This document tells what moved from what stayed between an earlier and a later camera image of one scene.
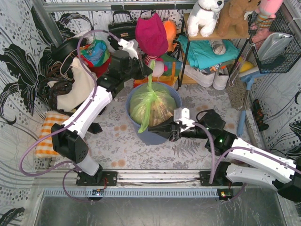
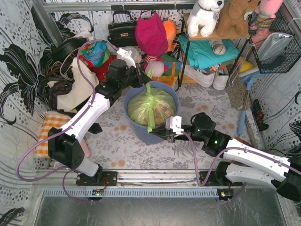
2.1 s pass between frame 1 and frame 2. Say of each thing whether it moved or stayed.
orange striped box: stayed
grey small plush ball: stayed
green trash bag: moved
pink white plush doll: stayed
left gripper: moved
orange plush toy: stayed
